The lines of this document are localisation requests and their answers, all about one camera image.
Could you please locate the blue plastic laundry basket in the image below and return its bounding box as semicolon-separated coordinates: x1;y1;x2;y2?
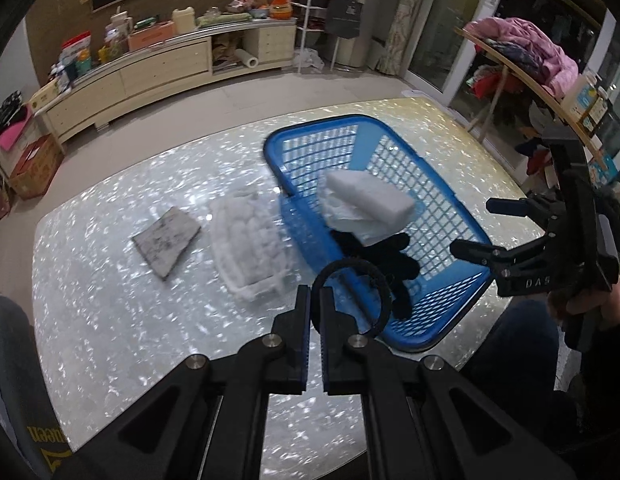
262;114;491;352

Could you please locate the black hair band ring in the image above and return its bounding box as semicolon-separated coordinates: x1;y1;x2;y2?
310;258;393;339

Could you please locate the white fluffy woven pouch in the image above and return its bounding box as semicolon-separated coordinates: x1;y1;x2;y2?
209;186;291;301

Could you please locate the white cloth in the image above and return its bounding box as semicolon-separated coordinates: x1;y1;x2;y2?
317;188;410;246

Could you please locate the grey square cloth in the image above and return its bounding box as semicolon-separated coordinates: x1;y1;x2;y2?
132;207;201;281

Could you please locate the white rectangular sponge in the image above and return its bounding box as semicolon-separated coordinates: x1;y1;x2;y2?
324;169;416;229

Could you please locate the pink clothes pile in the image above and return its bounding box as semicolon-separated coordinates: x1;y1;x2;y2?
463;16;579;101

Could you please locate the black hanging bag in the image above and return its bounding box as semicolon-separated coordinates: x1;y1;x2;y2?
325;0;363;39

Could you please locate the white paper roll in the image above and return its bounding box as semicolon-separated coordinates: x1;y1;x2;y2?
235;49;259;68

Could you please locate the brown cardboard box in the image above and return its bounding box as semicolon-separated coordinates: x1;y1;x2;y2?
9;133;64;200

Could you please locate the orange plastic bag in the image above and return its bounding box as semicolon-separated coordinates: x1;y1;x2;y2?
269;0;293;20

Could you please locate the cream long tv cabinet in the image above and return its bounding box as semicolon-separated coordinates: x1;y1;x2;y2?
33;18;297;143

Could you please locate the pink box on cabinet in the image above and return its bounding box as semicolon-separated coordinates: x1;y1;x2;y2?
127;21;175;52

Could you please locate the cream plastic jug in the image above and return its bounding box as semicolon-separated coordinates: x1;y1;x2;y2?
171;6;197;35

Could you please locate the pink folded cloth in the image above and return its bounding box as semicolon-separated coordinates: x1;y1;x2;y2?
0;104;32;151

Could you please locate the red white carton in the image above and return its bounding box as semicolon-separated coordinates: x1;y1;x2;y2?
59;30;92;80

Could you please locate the white wire shelf rack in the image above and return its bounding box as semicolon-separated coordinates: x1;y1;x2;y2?
281;0;357;74

